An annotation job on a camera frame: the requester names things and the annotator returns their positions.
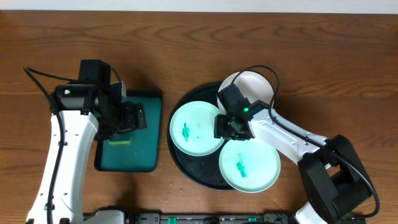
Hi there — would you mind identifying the green wet sponge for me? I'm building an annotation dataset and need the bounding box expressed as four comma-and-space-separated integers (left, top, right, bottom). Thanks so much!
109, 133, 132, 146

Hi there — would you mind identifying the round black tray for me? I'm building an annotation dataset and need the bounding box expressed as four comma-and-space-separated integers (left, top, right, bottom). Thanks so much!
167, 82, 235, 190

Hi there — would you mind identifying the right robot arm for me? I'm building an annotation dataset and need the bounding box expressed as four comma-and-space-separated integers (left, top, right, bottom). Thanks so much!
215, 98, 380, 223

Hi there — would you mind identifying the black rectangular sponge tray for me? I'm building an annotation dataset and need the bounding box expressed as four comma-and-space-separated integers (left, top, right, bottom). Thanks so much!
94, 90, 162, 172

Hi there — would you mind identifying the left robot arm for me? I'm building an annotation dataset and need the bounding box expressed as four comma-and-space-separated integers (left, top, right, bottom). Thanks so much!
23, 59, 147, 223

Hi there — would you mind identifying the mint plate front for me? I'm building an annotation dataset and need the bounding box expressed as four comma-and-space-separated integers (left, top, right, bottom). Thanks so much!
219, 139, 281, 194

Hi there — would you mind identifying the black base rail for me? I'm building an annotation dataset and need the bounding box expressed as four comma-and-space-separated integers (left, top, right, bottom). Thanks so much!
83, 212, 367, 224

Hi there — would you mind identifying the mint plate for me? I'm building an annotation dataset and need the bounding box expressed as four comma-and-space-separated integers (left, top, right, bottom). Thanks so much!
169, 101, 224, 156
219, 139, 281, 194

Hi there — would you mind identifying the white plate with green stain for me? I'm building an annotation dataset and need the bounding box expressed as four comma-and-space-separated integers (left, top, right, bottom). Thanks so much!
234, 71, 274, 104

